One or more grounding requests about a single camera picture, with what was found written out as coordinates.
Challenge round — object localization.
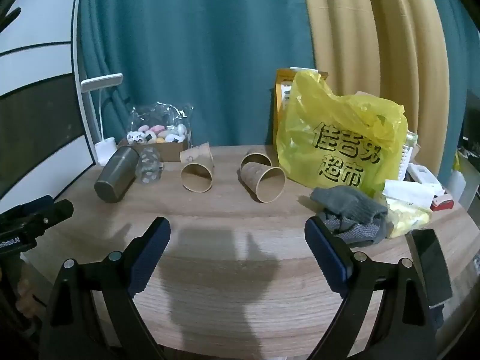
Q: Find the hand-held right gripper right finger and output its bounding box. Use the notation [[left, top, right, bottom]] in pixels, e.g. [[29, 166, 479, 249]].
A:
[[304, 217, 440, 360]]

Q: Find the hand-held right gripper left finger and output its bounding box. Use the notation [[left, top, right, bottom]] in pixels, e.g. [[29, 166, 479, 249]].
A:
[[37, 216, 172, 360]]

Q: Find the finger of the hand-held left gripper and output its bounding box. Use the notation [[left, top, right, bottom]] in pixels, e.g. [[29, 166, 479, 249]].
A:
[[20, 194, 74, 235]]

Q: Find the grey metal cup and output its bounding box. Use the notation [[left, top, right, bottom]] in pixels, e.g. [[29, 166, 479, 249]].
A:
[[93, 145, 140, 204]]

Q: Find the clear patterned glass cup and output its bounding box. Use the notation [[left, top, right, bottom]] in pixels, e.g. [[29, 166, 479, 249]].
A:
[[136, 147, 164, 185]]

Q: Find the brown paper cup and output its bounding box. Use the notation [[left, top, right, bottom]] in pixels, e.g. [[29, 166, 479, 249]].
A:
[[179, 142, 215, 194], [239, 161, 286, 204], [240, 149, 272, 170]]

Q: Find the grey knitted glove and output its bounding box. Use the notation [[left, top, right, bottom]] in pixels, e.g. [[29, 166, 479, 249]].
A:
[[309, 185, 389, 248]]

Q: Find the yellow-green plastic packet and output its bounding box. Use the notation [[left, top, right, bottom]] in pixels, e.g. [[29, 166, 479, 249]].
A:
[[385, 198, 433, 239]]

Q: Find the white tissue packet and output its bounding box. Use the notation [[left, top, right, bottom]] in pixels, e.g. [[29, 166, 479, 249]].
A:
[[382, 179, 444, 209]]

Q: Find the white desk lamp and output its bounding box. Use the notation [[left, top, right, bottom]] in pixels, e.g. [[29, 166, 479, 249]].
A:
[[80, 73, 125, 167]]

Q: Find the black smartphone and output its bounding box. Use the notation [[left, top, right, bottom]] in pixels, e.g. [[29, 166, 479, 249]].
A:
[[410, 228, 453, 298]]

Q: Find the cardboard box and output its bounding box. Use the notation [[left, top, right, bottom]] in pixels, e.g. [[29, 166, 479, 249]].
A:
[[117, 129, 193, 163]]

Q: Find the yellow plastic shopping bag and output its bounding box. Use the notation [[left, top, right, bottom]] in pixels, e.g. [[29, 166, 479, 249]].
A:
[[276, 69, 409, 200]]

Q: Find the white box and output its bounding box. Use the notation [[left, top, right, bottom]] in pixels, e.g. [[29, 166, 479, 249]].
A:
[[406, 163, 443, 185]]

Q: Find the red small box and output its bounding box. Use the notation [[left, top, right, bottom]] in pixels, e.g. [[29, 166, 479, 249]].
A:
[[430, 190, 455, 212]]

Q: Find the white plastic brush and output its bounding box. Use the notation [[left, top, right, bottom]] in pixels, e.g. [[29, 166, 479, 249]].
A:
[[397, 131, 419, 181]]

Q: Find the clear bag of plush toys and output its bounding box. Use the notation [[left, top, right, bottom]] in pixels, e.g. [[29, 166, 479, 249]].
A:
[[127, 101, 194, 145]]

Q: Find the orange paper packet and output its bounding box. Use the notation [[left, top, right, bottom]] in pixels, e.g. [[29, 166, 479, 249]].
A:
[[275, 67, 329, 130]]

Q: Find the teal curtain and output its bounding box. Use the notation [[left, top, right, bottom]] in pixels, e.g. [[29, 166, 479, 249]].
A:
[[73, 0, 480, 181]]

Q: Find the beige curtain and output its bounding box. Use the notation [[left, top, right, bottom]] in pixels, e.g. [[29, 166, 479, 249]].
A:
[[300, 0, 451, 136]]

